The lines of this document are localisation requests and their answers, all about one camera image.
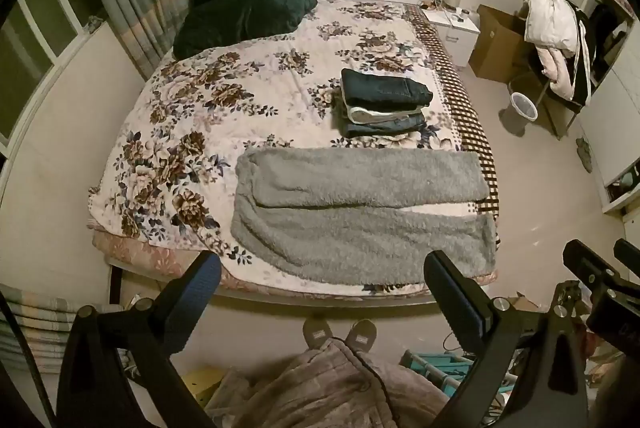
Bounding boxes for grey fleece pants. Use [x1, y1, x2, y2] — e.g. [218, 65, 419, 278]
[230, 148, 496, 285]

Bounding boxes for floral bed quilt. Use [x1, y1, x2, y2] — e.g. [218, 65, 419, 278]
[88, 0, 499, 255]

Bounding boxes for left slipper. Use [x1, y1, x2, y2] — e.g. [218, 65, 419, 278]
[303, 316, 333, 350]

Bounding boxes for slipper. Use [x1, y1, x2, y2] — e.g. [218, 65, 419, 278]
[303, 316, 333, 350]
[345, 318, 378, 352]

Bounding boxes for white wardrobe shelf unit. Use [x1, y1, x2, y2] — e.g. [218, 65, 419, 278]
[579, 0, 639, 214]

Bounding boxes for brown quilted robe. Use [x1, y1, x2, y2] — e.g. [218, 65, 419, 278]
[205, 338, 448, 428]

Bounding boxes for right slipper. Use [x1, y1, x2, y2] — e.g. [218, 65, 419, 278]
[345, 318, 378, 352]

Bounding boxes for white mesh waste bin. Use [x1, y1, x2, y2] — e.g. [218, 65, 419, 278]
[506, 92, 538, 130]

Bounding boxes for blue folded jeans bottom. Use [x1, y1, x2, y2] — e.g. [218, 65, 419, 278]
[340, 114, 425, 139]

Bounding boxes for clothes pile on chair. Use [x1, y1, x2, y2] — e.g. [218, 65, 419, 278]
[524, 0, 597, 107]

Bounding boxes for brown cardboard box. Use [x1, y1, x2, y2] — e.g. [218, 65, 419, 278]
[469, 4, 532, 84]

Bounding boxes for white-lined folded garment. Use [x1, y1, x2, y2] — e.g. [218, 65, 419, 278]
[345, 105, 423, 125]

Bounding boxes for white nightstand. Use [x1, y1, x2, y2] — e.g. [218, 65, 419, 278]
[423, 9, 480, 68]

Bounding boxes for dark folded pants top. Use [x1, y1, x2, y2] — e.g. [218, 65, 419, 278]
[341, 68, 433, 112]

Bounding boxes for dark green plush blanket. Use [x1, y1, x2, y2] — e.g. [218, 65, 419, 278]
[172, 0, 318, 60]

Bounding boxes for window frame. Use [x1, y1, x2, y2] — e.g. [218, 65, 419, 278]
[1, 0, 106, 159]

